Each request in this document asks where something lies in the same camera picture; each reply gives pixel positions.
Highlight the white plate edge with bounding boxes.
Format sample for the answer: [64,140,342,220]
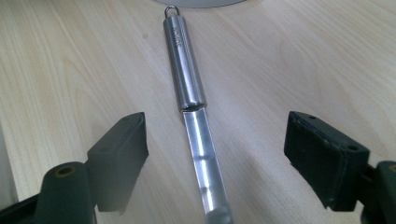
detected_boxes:
[154,0,248,9]

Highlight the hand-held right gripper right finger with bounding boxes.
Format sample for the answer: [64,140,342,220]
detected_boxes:
[283,110,371,213]

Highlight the stainless steel utensil handle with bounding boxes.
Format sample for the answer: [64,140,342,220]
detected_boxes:
[163,5,234,224]

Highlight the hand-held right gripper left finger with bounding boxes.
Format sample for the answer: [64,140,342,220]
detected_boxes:
[86,111,149,215]

